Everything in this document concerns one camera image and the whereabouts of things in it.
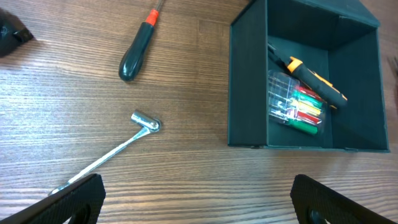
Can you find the black tape measure red strap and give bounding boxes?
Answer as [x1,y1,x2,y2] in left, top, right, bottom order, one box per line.
[0,7,35,58]

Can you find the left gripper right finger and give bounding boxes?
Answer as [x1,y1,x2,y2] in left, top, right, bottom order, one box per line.
[290,174,395,224]

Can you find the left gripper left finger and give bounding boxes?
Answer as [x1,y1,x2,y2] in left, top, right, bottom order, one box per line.
[1,174,106,224]

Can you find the dark green open box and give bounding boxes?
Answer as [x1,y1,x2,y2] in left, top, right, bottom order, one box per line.
[228,0,389,152]

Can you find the red-handled wire stripper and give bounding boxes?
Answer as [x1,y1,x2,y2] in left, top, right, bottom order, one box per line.
[387,57,398,77]

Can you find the clear pack of colourful screwdrivers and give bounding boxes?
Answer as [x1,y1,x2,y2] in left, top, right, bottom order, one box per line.
[268,70,326,135]

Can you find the orange black long-nose pliers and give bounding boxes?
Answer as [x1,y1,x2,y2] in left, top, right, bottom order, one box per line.
[267,42,348,108]

